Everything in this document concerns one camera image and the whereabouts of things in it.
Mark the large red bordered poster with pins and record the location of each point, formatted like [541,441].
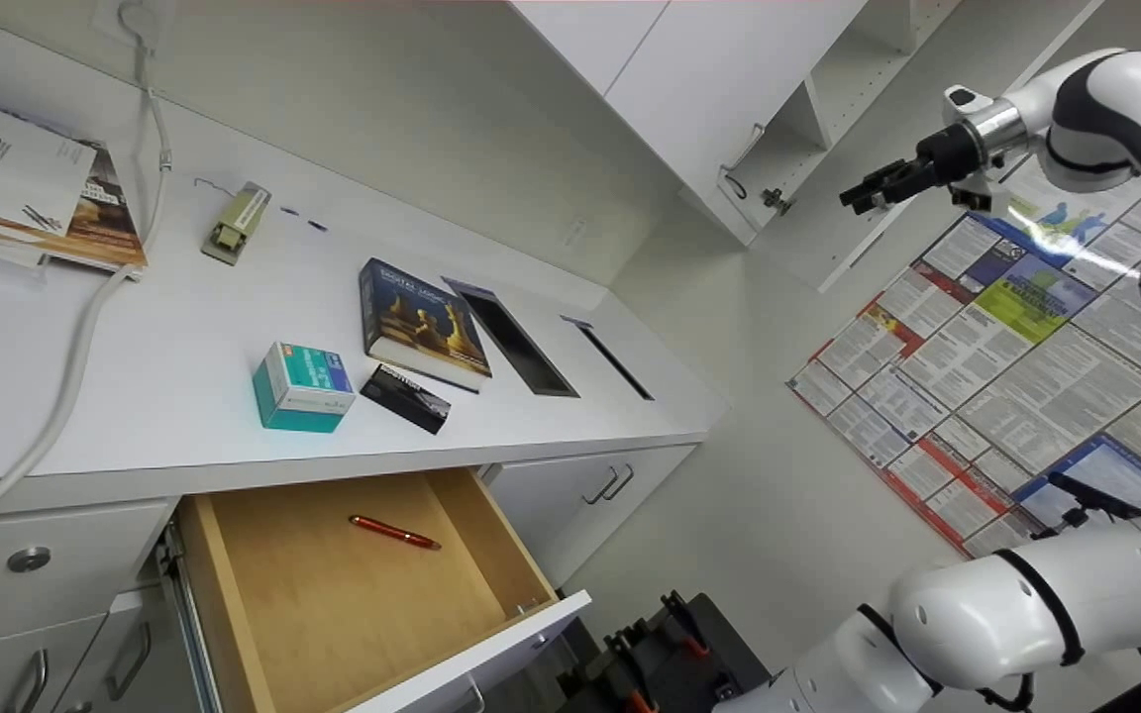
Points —
[993,383]

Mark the white lower drawer front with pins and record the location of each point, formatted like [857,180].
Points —
[70,561]
[70,673]

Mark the teal and white box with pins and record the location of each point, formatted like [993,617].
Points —
[303,387]

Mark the white paper booklet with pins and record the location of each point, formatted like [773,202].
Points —
[2,158]

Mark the blue header poster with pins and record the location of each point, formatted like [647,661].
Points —
[1060,218]

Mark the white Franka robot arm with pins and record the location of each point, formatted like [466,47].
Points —
[1071,595]

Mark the red pen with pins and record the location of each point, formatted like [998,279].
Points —
[394,531]

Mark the white upper cabinet carcass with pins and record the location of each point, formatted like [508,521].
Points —
[850,91]

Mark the blue bordered poster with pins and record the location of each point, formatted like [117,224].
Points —
[1110,477]

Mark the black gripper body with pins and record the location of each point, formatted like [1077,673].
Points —
[950,154]

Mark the open wooden drawer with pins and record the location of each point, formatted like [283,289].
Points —
[335,595]

